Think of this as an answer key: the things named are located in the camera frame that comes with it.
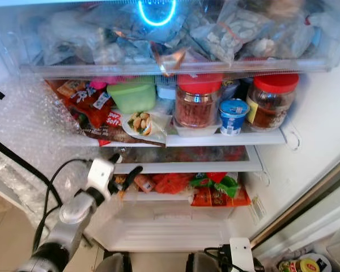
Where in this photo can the glass fridge shelf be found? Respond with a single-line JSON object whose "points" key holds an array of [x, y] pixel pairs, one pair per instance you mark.
{"points": [[192, 165]]}

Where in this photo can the clear plastic fridge drawer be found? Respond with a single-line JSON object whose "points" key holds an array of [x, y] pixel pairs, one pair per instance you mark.
{"points": [[79, 69]]}

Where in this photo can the white fridge shelf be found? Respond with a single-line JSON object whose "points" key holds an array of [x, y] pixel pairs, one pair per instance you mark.
{"points": [[238, 139]]}

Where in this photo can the small orange jar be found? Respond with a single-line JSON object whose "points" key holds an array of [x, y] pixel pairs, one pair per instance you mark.
{"points": [[144, 183]]}

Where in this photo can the grey robot right leg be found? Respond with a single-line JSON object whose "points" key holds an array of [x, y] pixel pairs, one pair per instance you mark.
{"points": [[197, 264]]}

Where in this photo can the grey robot leg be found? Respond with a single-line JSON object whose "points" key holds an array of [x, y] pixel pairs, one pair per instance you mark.
{"points": [[113, 263], [197, 264]]}

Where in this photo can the orange red net bag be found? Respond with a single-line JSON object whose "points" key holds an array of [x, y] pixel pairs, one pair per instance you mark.
{"points": [[170, 182]]}

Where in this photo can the white peanut packet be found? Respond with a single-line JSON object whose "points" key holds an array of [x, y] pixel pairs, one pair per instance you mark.
{"points": [[141, 124]]}

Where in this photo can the white crisper drawer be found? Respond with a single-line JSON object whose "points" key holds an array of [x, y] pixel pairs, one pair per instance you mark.
{"points": [[164, 224]]}

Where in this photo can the red snack packet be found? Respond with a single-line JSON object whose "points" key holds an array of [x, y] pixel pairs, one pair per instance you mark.
{"points": [[88, 105]]}

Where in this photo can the green plastic container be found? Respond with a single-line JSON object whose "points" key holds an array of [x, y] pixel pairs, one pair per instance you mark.
{"points": [[132, 95]]}

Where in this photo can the green and red packet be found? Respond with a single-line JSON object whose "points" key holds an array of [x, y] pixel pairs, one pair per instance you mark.
{"points": [[218, 191]]}

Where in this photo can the pink lid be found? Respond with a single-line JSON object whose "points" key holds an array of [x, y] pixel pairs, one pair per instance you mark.
{"points": [[97, 85]]}

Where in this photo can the flat white food container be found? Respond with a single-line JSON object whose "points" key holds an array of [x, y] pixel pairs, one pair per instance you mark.
{"points": [[192, 131]]}

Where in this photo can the grey robot left leg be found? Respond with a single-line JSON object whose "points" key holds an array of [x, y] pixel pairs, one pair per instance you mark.
{"points": [[113, 263]]}

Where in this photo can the pale blue lidded container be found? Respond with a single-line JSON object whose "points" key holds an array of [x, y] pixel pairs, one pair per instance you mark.
{"points": [[167, 90]]}

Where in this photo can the can with yellow label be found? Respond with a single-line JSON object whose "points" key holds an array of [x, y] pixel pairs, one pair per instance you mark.
{"points": [[303, 266]]}

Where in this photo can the clear jar with red lid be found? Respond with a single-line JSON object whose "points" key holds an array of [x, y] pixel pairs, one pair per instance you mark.
{"points": [[272, 101], [197, 101]]}

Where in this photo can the clear bubble wrap sheet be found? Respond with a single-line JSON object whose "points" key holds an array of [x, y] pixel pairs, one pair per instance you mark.
{"points": [[22, 119]]}

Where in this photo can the blue white yogurt cup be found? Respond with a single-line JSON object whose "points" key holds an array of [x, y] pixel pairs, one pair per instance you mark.
{"points": [[233, 116]]}

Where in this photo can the grey frozen food bag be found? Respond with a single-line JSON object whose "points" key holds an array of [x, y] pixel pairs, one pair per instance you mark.
{"points": [[73, 39]]}

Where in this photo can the frozen bag with pale pieces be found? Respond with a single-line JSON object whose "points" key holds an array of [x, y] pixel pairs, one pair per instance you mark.
{"points": [[238, 31]]}

